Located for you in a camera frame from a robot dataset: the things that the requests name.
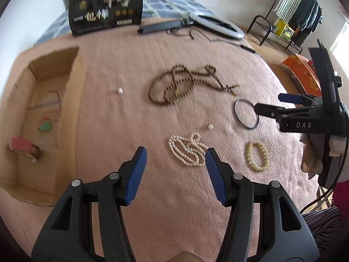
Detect orange patterned box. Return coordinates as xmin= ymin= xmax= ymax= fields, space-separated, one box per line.
xmin=280 ymin=54 xmax=323 ymax=97

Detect cardboard box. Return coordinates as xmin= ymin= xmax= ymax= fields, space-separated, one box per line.
xmin=0 ymin=46 xmax=88 ymax=206

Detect black printed bag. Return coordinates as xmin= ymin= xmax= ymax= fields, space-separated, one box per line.
xmin=68 ymin=0 xmax=144 ymax=36

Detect brown bead necklace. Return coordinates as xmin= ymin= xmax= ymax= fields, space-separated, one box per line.
xmin=148 ymin=64 xmax=240 ymax=105

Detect thin metal bangle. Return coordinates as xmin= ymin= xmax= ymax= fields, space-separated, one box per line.
xmin=234 ymin=99 xmax=261 ymax=129

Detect white ring light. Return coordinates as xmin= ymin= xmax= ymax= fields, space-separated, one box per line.
xmin=189 ymin=11 xmax=244 ymax=40

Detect person's right hand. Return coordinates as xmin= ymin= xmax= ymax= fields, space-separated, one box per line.
xmin=299 ymin=134 xmax=325 ymax=181

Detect green pendant with red cord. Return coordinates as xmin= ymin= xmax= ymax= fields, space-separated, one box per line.
xmin=38 ymin=90 xmax=63 ymax=133

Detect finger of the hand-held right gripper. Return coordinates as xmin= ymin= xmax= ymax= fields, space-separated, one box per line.
xmin=278 ymin=93 xmax=323 ymax=107
xmin=253 ymin=103 xmax=289 ymax=121

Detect pink blanket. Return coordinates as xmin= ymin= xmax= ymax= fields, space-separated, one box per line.
xmin=0 ymin=14 xmax=339 ymax=262

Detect window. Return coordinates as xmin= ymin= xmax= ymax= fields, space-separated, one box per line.
xmin=329 ymin=19 xmax=349 ymax=60

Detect person's right forearm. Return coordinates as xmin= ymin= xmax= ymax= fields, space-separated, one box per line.
xmin=328 ymin=135 xmax=347 ymax=157

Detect small pink box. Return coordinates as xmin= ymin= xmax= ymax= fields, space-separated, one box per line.
xmin=9 ymin=136 xmax=33 ymax=156

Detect black metal clothes rack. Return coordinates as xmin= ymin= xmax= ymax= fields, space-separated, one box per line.
xmin=247 ymin=0 xmax=325 ymax=55

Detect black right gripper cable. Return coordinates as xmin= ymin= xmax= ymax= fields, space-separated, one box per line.
xmin=300 ymin=180 xmax=342 ymax=214

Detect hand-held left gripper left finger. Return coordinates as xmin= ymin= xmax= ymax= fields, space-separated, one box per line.
xmin=31 ymin=146 xmax=148 ymax=262

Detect dark hanging clothes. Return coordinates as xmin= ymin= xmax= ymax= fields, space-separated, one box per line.
xmin=289 ymin=0 xmax=323 ymax=47

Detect yellow box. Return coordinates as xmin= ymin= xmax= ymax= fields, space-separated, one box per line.
xmin=275 ymin=19 xmax=295 ymax=40

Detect white pearl necklace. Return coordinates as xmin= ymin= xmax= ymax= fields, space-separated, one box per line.
xmin=168 ymin=132 xmax=212 ymax=167

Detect black folded tripod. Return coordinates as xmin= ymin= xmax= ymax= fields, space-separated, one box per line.
xmin=137 ymin=18 xmax=197 ymax=35

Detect cream pearl bracelet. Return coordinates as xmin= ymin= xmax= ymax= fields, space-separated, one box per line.
xmin=245 ymin=140 xmax=270 ymax=173

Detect dark striped pants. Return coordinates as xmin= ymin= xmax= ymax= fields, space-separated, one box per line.
xmin=303 ymin=207 xmax=347 ymax=253

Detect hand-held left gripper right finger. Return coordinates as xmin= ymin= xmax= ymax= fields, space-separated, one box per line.
xmin=205 ymin=147 xmax=321 ymax=262

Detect pink garment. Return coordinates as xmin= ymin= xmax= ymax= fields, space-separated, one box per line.
xmin=334 ymin=181 xmax=349 ymax=210

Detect blue checked sheet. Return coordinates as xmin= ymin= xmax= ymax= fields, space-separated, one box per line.
xmin=33 ymin=0 xmax=216 ymax=45

